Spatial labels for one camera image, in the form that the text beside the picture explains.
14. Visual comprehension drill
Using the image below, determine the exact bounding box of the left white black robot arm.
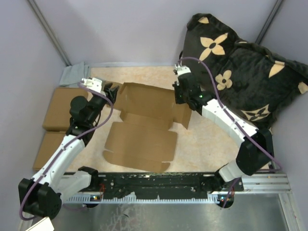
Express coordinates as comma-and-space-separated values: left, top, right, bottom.
18, 78, 120, 221

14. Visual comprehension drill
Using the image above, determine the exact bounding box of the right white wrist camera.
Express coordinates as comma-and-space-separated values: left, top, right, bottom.
173, 64, 191, 76

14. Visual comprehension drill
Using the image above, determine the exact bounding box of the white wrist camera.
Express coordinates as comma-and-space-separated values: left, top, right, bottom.
81, 78, 103, 93
173, 64, 191, 76

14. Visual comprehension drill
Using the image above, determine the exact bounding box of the grey folded cloth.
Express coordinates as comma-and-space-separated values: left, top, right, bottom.
59, 62, 90, 88

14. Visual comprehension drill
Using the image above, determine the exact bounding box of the brown cardboard box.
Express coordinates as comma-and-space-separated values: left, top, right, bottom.
103, 82, 192, 173

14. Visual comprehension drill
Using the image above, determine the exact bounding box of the white object at bottom corner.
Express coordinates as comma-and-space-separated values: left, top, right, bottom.
26, 217, 54, 231

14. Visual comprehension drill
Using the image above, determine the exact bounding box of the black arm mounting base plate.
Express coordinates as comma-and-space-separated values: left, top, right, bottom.
81, 172, 244, 199

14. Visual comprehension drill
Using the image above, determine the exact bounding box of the folded cardboard box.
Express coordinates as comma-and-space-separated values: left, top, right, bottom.
33, 131, 65, 171
42, 88, 88, 132

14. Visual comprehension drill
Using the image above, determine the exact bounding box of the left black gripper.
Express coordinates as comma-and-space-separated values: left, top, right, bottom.
88, 83, 119, 124

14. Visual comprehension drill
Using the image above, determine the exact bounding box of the black floral plush cushion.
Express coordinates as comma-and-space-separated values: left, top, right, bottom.
182, 13, 308, 128

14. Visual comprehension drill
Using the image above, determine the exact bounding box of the upper folded cardboard box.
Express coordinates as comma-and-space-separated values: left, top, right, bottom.
42, 88, 88, 132

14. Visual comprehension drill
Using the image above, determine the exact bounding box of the aluminium frame rail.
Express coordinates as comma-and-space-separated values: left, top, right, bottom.
64, 173, 291, 207

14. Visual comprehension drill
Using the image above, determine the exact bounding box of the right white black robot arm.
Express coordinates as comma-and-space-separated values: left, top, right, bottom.
172, 71, 274, 193

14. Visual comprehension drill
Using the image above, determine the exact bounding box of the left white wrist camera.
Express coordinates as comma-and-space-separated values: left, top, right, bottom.
81, 78, 103, 93

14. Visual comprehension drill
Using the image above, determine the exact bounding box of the lower folded cardboard box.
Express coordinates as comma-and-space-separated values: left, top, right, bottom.
33, 131, 65, 171

